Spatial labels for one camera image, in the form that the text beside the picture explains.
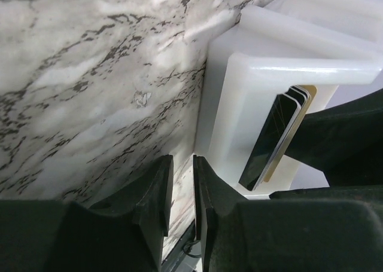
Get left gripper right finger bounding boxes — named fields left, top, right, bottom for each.
left=193, top=156, right=382, bottom=271

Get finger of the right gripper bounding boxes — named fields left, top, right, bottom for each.
left=286, top=90, right=382, bottom=187

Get credit cards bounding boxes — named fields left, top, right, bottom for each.
left=239, top=85, right=317, bottom=191

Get clear acrylic card box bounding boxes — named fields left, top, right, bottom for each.
left=194, top=5, right=382, bottom=200

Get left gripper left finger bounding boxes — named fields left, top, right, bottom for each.
left=1, top=155, right=174, bottom=271

